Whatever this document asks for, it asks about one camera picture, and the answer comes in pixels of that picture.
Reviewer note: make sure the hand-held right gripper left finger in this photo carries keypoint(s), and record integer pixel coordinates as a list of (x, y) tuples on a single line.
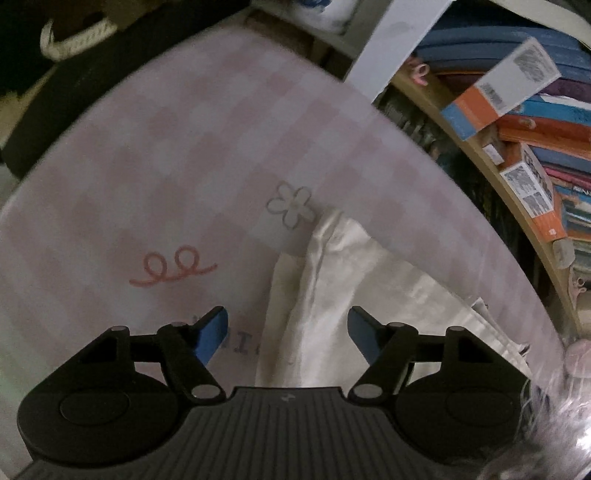
[(212, 334)]

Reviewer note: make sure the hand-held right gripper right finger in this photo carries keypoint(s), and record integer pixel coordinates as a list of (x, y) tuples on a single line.
[(362, 334)]

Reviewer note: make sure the cream printed t-shirt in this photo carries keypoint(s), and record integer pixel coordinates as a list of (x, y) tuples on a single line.
[(369, 286)]

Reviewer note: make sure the long orange white box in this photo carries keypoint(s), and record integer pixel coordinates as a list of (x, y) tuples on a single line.
[(531, 189)]

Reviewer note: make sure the small white labelled block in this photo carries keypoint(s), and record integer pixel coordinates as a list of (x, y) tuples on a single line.
[(494, 154)]

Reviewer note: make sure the pink clip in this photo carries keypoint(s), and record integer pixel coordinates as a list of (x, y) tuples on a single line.
[(419, 71)]

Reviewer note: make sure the row of colourful books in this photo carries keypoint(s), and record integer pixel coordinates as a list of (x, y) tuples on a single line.
[(568, 152)]

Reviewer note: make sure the black chair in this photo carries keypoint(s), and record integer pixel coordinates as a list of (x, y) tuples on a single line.
[(69, 97)]

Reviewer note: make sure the tall white orange box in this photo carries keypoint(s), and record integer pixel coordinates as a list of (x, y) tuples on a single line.
[(498, 87)]

